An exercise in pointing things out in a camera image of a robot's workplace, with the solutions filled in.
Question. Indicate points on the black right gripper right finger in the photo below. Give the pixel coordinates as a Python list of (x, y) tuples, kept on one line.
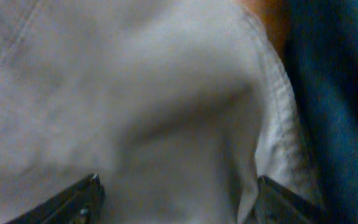
[(276, 204)]

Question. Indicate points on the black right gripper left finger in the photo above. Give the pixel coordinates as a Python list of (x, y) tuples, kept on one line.
[(80, 203)]

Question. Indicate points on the grey shorts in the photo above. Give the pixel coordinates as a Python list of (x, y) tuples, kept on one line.
[(179, 106)]

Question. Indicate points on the folded navy garment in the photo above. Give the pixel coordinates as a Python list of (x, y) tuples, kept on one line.
[(325, 78)]

